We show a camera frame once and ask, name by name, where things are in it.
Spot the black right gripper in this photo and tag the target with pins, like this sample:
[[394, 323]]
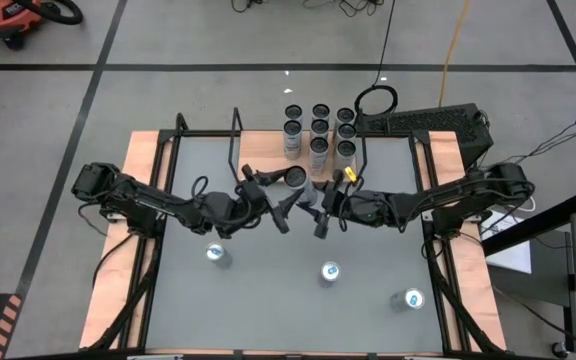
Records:
[[363, 207]]

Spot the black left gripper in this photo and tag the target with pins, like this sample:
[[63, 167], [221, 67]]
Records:
[[228, 210]]

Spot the white Celsius can black lid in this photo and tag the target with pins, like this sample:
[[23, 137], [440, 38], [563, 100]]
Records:
[[298, 179], [345, 115]]

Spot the Celsius Peach Vibe can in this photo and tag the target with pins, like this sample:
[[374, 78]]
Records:
[[318, 152], [319, 126], [321, 111]]

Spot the Celsius Tropical Vibe can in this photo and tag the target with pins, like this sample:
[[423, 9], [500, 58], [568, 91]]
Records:
[[345, 152], [346, 131]]

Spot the Celsius can blue band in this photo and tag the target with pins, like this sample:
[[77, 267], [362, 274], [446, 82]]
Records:
[[292, 132], [293, 111]]

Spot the Red Bull sugarfree can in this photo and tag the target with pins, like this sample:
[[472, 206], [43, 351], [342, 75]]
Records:
[[214, 251], [414, 299], [330, 271]]

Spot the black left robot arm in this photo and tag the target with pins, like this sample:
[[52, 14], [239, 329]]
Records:
[[138, 197]]

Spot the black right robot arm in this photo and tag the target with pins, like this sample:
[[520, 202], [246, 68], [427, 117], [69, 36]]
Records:
[[468, 192]]

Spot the wooden shelf black metal legs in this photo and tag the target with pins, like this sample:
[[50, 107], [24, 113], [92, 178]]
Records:
[[260, 150]]

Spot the yellow tape tag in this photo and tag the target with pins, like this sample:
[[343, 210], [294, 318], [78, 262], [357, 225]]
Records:
[[350, 173]]

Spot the white printed paper sheet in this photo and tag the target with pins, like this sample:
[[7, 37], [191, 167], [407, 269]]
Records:
[[515, 255]]

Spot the black desk beam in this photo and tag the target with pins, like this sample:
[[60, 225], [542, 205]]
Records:
[[533, 227]]

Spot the orange shop vacuum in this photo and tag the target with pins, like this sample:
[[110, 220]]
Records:
[[3, 15]]

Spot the black aluminium rig frame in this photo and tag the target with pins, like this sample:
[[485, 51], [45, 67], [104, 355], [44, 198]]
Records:
[[203, 133]]

